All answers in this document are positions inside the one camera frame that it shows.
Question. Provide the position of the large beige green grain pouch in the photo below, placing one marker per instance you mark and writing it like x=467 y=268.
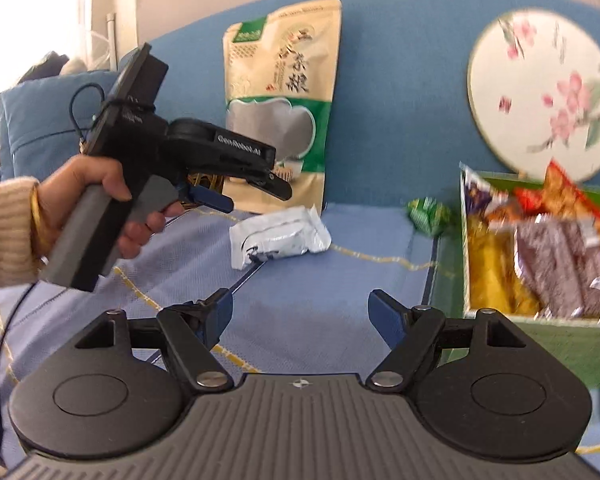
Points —
x=285 y=60

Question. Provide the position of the green cardboard box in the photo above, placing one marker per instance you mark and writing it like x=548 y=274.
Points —
x=555 y=355

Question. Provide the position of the small green snack packet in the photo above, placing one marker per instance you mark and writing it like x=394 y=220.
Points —
x=430 y=215

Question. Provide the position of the plain yellow snack packet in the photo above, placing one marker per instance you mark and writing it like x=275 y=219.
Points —
x=495 y=270

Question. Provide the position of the blue sofa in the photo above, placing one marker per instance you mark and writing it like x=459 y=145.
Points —
x=395 y=85

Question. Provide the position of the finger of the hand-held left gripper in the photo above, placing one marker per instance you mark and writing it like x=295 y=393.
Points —
x=267 y=182
x=212 y=201

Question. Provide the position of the person's left forearm beige sleeve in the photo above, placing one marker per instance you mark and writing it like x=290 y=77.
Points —
x=5 y=235

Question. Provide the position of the orange peanut packet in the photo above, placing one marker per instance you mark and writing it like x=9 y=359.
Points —
x=570 y=195

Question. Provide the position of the blue pillow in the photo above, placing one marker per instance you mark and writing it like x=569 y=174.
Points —
x=40 y=125

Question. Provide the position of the white snack packet black print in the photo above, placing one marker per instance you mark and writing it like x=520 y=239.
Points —
x=280 y=235

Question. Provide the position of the red snack packet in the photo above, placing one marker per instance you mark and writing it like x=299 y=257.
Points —
x=529 y=199

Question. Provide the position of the round floral fan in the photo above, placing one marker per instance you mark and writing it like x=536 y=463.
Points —
x=530 y=85

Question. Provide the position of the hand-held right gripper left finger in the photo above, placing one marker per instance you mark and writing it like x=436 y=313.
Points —
x=220 y=312

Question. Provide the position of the white metal rack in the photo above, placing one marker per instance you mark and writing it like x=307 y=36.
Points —
x=111 y=40

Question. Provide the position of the dark purple snack packet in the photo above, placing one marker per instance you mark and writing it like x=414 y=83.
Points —
x=477 y=192

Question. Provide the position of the person's left hand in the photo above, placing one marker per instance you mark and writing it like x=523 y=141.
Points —
x=80 y=175

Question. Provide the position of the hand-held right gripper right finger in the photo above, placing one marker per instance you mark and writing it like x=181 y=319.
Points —
x=385 y=315

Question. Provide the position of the dark cloth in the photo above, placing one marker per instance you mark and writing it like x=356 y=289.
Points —
x=50 y=65

